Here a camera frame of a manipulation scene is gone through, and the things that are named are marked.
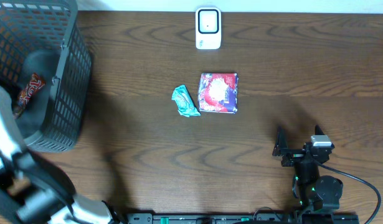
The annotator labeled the purple red noodle packet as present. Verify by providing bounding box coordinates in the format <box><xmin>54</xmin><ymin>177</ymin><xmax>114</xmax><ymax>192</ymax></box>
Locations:
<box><xmin>197</xmin><ymin>73</ymin><xmax>239</xmax><ymax>114</ymax></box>

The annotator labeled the teal snack wrapper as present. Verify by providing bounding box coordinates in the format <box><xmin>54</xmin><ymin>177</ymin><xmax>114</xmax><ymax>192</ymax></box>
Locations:
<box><xmin>171</xmin><ymin>85</ymin><xmax>201</xmax><ymax>117</ymax></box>

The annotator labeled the red orange chocolate bar wrapper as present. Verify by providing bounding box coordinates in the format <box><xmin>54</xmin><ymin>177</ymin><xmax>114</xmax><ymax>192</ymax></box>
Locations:
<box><xmin>13</xmin><ymin>73</ymin><xmax>46</xmax><ymax>119</ymax></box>

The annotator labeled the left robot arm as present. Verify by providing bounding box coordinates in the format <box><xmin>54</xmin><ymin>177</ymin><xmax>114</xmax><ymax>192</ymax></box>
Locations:
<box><xmin>0</xmin><ymin>86</ymin><xmax>121</xmax><ymax>224</ymax></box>

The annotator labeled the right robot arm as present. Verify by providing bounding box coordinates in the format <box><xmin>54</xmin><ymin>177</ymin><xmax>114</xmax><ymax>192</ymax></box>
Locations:
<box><xmin>272</xmin><ymin>126</ymin><xmax>343</xmax><ymax>215</ymax></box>

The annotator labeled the dark grey plastic basket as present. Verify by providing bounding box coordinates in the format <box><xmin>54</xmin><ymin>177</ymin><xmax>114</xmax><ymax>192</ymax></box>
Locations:
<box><xmin>0</xmin><ymin>0</ymin><xmax>92</xmax><ymax>152</ymax></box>

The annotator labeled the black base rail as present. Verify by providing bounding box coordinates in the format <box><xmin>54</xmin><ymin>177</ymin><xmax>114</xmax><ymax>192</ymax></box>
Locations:
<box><xmin>126</xmin><ymin>212</ymin><xmax>359</xmax><ymax>224</ymax></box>

